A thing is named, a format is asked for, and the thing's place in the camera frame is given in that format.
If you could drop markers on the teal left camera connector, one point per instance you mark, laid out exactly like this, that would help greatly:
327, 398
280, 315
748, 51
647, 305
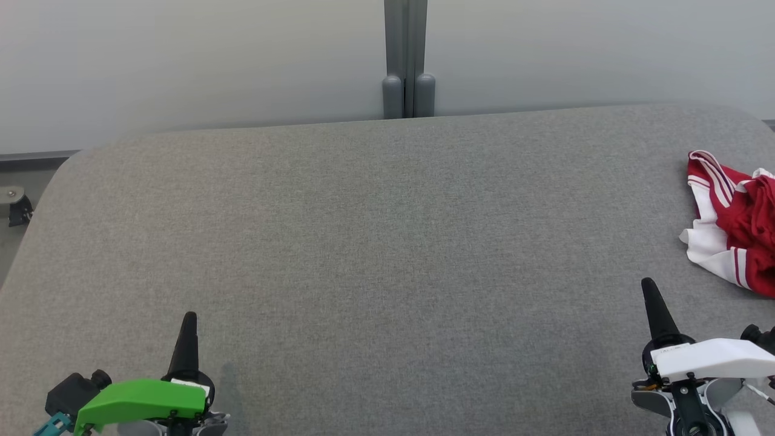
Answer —
51, 425

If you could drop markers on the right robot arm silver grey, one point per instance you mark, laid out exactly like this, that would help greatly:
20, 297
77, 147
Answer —
690, 406

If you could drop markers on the grey caster wheel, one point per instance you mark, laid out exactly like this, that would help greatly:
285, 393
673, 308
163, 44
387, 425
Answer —
15, 206

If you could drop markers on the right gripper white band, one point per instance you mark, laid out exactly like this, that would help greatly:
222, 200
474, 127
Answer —
708, 357

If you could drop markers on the grey fabric sofa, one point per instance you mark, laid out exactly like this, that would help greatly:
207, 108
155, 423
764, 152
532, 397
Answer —
363, 242

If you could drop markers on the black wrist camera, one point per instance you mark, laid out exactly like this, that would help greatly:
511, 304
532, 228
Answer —
760, 339
72, 390

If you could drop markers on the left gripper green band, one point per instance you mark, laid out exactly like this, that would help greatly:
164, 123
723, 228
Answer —
139, 399

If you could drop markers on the dark grey wall baseboard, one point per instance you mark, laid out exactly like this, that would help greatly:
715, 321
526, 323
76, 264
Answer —
36, 160

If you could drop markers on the grey partition post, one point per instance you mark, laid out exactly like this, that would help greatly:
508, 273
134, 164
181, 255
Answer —
408, 60

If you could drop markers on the red jersey with white trim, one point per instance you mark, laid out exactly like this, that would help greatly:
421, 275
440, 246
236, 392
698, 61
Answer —
714, 242

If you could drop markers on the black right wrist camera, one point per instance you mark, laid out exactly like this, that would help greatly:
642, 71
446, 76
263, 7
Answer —
760, 339

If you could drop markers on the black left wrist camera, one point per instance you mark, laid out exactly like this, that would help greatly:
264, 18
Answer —
72, 390

